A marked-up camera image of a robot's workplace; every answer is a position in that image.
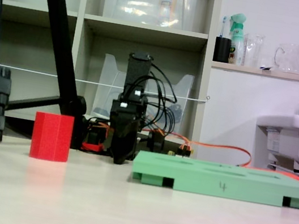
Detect glass pitcher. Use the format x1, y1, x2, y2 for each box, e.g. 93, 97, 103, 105
271, 41, 299, 75

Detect green shape sorting board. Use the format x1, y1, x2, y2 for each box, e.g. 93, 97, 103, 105
127, 148, 299, 212

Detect thin white cord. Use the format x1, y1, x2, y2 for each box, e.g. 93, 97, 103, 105
0, 61, 211, 104

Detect beige shelf unit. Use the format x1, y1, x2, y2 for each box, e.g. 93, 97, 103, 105
0, 0, 223, 155

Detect clear measuring cup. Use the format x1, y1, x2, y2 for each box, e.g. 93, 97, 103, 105
240, 32, 267, 70

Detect large orange foam slab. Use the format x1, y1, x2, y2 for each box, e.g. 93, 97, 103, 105
248, 164, 299, 183

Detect black tripod brace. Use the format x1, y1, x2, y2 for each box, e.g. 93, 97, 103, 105
6, 87, 65, 120

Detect blue white toothbrush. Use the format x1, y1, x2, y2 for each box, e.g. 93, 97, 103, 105
218, 14, 229, 39

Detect green spray bottle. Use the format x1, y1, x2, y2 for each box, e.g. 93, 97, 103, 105
223, 11, 250, 66

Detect black cup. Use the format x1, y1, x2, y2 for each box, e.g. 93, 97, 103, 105
212, 36, 233, 64

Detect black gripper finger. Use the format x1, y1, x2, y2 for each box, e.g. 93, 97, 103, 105
107, 124, 127, 165
119, 126, 139, 167

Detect black servo cable bundle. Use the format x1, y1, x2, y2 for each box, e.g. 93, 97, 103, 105
135, 61, 185, 136

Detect clear plastic file tray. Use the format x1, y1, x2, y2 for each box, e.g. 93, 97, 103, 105
89, 52, 197, 137

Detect red octagonal pillar block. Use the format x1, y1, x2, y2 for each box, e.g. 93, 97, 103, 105
28, 111, 76, 164

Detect long orange wire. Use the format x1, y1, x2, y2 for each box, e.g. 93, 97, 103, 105
159, 130, 254, 170

